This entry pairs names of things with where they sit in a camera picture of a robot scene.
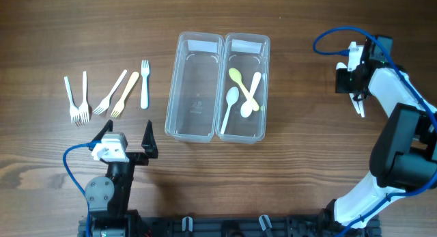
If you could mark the clear plastic container left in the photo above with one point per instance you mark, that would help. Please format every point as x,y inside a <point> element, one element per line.
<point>191,107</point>

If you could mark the yellow plastic fork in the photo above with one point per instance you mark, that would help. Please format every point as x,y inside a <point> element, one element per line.
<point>119,106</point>

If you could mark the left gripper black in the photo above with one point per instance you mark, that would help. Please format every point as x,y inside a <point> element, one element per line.
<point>149,148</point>

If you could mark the light blue plastic fork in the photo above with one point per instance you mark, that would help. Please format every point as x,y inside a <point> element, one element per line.
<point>145,72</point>

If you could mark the white wide-handle spoon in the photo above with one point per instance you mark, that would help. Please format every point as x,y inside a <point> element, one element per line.
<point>249,106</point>

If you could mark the yellow plastic spoon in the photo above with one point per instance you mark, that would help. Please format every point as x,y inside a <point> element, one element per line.
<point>236,76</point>

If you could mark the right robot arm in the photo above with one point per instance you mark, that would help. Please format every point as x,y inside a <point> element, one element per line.
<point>403,160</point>

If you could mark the clear plastic container right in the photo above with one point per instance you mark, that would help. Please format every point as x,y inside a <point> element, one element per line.
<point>249,53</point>

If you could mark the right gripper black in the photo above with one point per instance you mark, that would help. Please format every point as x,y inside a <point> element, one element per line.
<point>341,85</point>

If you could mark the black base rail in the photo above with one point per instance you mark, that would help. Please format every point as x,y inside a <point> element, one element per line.
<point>291,226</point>

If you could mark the clear plastic container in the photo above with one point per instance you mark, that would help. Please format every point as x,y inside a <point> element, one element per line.
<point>249,53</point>
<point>191,107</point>

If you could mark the white fork angled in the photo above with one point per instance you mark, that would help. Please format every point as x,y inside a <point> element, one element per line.
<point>105,103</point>

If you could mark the white slim spoon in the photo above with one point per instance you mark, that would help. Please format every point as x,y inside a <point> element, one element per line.
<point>231,98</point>

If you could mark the white plastic spoon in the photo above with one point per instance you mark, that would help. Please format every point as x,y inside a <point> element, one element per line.
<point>358,105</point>
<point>353,86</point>

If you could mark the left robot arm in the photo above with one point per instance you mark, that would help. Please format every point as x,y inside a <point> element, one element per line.
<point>108,196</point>

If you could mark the white fork far left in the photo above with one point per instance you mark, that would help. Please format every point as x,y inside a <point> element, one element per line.
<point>74,111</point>

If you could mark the white fork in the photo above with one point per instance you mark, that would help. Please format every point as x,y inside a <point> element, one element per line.
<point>74,111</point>
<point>84,107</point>

